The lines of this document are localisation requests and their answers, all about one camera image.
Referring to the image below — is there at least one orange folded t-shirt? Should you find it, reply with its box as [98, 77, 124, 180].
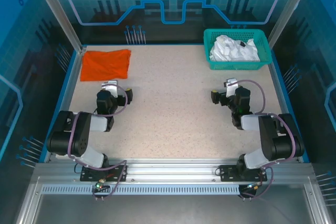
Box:
[80, 49, 131, 82]

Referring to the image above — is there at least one blue table rim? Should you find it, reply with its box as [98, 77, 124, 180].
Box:
[270, 49, 311, 163]
[38, 49, 85, 163]

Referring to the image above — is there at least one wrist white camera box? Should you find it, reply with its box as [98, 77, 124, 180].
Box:
[101, 79, 119, 98]
[223, 78, 239, 98]

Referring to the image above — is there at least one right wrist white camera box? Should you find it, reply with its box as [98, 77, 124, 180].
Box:
[223, 78, 239, 98]

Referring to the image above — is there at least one teal plastic basket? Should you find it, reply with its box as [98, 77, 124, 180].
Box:
[203, 28, 272, 71]

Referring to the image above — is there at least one right aluminium frame post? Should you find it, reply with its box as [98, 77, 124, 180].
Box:
[268, 0, 316, 48]

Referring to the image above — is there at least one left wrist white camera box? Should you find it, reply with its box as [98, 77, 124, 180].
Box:
[101, 79, 119, 98]

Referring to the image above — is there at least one left aluminium frame post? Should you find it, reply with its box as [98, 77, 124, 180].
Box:
[30, 0, 87, 53]

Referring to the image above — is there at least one aluminium frame post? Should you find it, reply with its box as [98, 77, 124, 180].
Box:
[268, 0, 316, 48]
[30, 0, 87, 53]

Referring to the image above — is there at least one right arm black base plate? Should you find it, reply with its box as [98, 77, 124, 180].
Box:
[219, 165, 268, 182]

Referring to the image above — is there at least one aluminium mounting rail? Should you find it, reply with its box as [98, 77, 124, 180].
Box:
[35, 158, 313, 183]

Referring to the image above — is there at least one white t-shirt with black print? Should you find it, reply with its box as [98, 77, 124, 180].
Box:
[209, 34, 260, 62]

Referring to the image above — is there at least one right blue table rim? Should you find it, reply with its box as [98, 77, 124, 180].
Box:
[270, 49, 311, 163]

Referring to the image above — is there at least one left blue table rim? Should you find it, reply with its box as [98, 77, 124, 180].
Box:
[38, 49, 85, 163]

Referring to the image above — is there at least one slotted grey cable duct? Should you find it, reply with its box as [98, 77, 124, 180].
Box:
[41, 185, 241, 196]

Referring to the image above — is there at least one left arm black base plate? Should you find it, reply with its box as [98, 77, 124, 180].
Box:
[80, 165, 128, 182]

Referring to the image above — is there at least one grey metal front panel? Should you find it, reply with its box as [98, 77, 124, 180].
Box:
[15, 195, 334, 224]

